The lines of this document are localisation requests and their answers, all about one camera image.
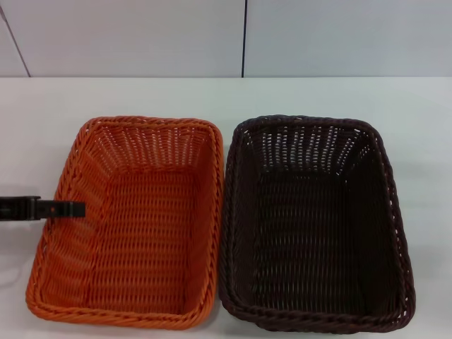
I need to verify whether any orange woven plastic basket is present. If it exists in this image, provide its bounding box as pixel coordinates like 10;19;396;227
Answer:
25;117;225;331

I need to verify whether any dark brown woven plastic basket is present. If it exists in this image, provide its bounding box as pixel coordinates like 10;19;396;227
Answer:
218;114;417;333

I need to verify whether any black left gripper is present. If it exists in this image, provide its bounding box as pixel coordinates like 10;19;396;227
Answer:
0;195;87;222

